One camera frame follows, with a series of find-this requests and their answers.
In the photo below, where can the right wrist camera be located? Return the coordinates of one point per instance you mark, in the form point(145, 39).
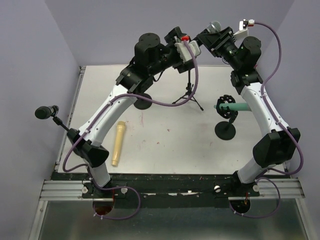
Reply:
point(243, 31)

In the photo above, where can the left edge microphone stand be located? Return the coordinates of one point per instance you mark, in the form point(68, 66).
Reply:
point(56, 119)

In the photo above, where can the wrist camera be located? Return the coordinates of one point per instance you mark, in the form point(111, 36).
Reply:
point(243, 31)
point(186, 48)

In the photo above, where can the black tripod microphone stand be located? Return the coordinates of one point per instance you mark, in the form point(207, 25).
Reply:
point(189, 89)

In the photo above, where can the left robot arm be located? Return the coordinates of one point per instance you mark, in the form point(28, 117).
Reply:
point(150, 58)

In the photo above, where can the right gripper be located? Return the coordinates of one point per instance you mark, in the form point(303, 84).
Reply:
point(215, 42)

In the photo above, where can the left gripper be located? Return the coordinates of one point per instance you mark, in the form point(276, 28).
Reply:
point(171, 39)

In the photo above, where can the black glitter microphone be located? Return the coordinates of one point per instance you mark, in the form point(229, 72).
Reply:
point(213, 28)

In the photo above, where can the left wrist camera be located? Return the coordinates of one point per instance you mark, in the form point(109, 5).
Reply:
point(186, 48)

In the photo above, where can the round base microphone stand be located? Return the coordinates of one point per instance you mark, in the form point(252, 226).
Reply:
point(142, 104)

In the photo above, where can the black mounting rail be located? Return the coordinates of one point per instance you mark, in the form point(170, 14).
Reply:
point(161, 191)

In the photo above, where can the teal microphone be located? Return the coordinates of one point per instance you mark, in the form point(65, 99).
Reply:
point(235, 107)

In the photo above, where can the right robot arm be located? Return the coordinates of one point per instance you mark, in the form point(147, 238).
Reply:
point(279, 141)

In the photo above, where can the gold microphone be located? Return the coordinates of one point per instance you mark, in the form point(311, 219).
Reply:
point(118, 143)

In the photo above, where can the small black microphone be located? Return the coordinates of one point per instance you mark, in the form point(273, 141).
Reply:
point(45, 112)

